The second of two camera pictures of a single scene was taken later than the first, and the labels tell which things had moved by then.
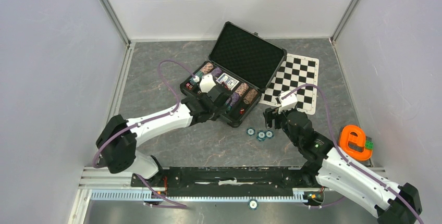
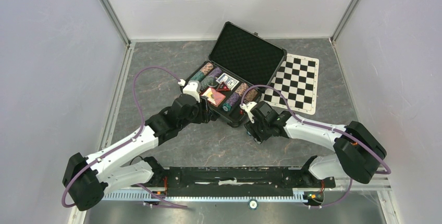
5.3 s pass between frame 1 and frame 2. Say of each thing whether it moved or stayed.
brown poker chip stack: stayed
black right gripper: moved
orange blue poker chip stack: stayed
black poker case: stayed
